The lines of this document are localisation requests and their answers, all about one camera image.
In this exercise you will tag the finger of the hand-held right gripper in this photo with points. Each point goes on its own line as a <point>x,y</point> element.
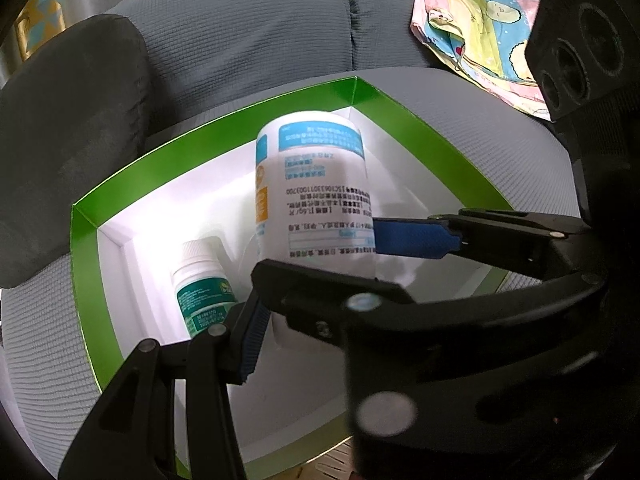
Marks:
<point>410,237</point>
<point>320,300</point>

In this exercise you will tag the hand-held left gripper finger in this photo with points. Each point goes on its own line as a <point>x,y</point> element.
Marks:
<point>252,345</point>

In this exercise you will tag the white bottle green label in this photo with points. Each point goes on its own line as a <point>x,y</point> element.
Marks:
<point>200,295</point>

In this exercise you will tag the white bottle blue label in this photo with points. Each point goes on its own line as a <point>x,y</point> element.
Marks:
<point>320,180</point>

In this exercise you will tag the green cardboard box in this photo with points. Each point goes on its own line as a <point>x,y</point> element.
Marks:
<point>150,187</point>

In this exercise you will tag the colourful printed cloth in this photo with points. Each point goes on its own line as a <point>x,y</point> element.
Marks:
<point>480,35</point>

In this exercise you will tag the beige hair claw clip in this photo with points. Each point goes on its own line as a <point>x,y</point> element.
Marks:
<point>325,467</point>

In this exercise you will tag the grey sofa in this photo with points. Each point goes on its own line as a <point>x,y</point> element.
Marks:
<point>250,35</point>

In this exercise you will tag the black cushion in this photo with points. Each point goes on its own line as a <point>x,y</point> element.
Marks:
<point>65,135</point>

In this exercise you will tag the yellow patterned curtain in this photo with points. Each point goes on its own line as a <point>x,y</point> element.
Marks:
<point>40,15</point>

